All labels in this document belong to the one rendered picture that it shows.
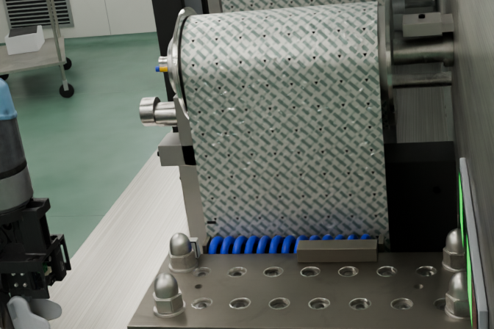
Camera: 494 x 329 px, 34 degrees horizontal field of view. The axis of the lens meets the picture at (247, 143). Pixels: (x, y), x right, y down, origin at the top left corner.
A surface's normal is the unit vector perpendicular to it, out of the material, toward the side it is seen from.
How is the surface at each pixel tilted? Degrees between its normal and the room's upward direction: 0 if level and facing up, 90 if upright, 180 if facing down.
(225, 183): 90
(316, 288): 0
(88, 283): 0
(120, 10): 90
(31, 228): 90
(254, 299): 0
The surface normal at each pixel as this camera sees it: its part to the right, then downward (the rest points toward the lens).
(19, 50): 0.08, 0.35
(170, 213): -0.12, -0.93
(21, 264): -0.19, 0.37
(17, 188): 0.79, 0.14
